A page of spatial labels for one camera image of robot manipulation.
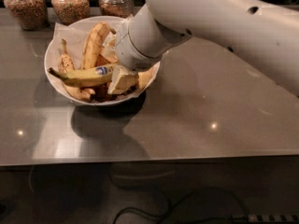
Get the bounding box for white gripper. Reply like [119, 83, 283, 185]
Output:
[107, 18, 162, 95]

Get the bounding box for long banana with sticker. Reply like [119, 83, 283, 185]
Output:
[48, 63, 116, 88]

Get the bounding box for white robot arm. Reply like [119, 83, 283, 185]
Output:
[115, 0, 299, 96]

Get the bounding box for small banana at right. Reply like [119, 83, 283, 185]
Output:
[136, 69, 152, 90]

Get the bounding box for brown banana in middle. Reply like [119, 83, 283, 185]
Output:
[96, 38, 118, 66]

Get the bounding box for white bowl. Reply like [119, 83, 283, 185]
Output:
[43, 15, 162, 106]

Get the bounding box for upright yellow banana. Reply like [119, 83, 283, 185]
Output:
[80, 22, 115, 69]

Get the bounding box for spotted banana at left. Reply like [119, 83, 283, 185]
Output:
[58, 39, 95, 103]

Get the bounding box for white paper liner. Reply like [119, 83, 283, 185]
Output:
[53, 16, 122, 67]

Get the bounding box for glass jar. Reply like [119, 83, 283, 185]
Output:
[98, 0, 135, 18]
[51, 0, 90, 25]
[4, 0, 48, 31]

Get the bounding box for glass jar far left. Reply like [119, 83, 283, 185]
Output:
[4, 0, 48, 31]

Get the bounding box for black power strip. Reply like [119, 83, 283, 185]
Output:
[231, 214, 299, 224]

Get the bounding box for black cable on floor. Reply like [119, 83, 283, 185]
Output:
[111, 187, 247, 224]

